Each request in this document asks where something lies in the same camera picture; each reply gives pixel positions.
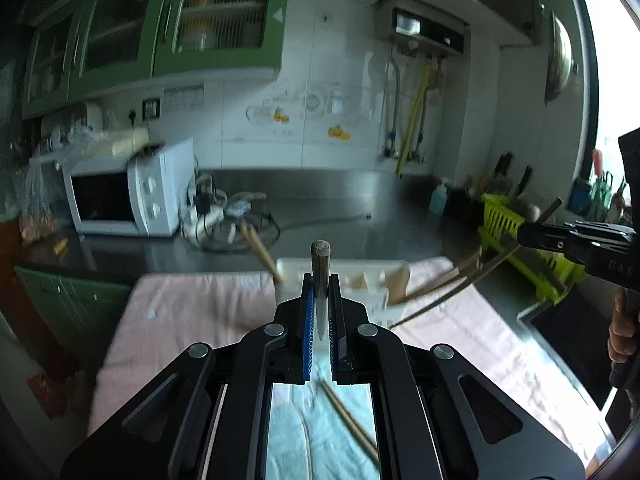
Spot person's right hand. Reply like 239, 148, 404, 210
608, 289, 639, 364

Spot lime green dish rack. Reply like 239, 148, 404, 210
478, 193, 586, 305

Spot pink and teal towel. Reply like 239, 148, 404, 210
88, 273, 605, 479

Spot cream plastic utensil holder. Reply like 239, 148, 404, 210
276, 258, 410, 327

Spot green lower cabinet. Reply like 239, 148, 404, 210
15, 266, 131, 363

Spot teal soap bottle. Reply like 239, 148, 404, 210
428, 178, 449, 216

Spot hanging steel wok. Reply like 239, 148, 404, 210
544, 12, 576, 104

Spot white microwave oven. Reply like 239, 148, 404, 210
63, 139, 195, 237

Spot plastic bag with food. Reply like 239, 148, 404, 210
13, 155, 66, 246

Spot steel water heater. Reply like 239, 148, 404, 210
373, 0, 468, 56

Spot green upper cabinets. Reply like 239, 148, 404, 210
22, 0, 288, 118

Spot white power strip with cables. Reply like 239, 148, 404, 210
179, 170, 374, 254

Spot yellow gas hose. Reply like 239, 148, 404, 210
394, 62, 434, 179

